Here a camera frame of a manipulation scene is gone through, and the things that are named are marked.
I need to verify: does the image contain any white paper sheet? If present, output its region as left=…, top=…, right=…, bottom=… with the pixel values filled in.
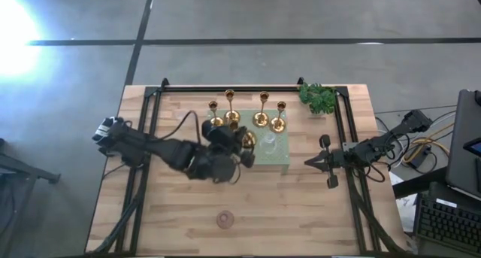
left=389, top=171, right=416, bottom=235

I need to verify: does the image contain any black metal stand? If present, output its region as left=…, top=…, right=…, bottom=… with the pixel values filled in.
left=0, top=137, right=62, bottom=258

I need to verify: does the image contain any clear ribbed glass candle holder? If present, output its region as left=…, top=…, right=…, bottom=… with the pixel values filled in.
left=259, top=132, right=280, bottom=156

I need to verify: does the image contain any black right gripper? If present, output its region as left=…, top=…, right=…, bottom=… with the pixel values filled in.
left=304, top=134, right=357, bottom=190

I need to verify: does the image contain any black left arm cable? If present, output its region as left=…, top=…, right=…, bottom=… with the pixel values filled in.
left=159, top=110, right=202, bottom=144

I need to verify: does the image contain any pink ribbed glass candle holder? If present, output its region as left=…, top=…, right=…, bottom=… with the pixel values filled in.
left=216, top=210, right=235, bottom=229

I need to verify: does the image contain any green plant in white pot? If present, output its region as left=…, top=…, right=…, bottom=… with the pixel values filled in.
left=298, top=82, right=337, bottom=117

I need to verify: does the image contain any black aluminium rig frame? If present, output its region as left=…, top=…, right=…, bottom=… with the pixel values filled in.
left=85, top=77, right=409, bottom=258

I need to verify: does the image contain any green perforated metal shelf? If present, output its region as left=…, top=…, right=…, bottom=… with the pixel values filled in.
left=204, top=108, right=291, bottom=175

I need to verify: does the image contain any brass candlestick holder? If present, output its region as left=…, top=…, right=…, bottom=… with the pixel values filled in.
left=223, top=89, right=242, bottom=126
left=207, top=100, right=225, bottom=129
left=252, top=91, right=271, bottom=129
left=268, top=101, right=287, bottom=134
left=229, top=121, right=259, bottom=150

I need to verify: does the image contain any black power adapter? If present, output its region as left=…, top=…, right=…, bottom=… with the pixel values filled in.
left=414, top=144, right=433, bottom=169

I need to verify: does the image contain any black keyboard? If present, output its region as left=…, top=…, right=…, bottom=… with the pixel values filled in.
left=413, top=193, right=481, bottom=256

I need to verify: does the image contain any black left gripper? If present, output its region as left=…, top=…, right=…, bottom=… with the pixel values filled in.
left=202, top=118, right=256, bottom=184

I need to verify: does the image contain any small blue lit screen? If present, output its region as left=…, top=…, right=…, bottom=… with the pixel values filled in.
left=462, top=136, right=481, bottom=158

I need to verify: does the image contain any dark grey laptop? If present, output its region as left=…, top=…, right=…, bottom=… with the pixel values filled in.
left=445, top=88, right=481, bottom=202

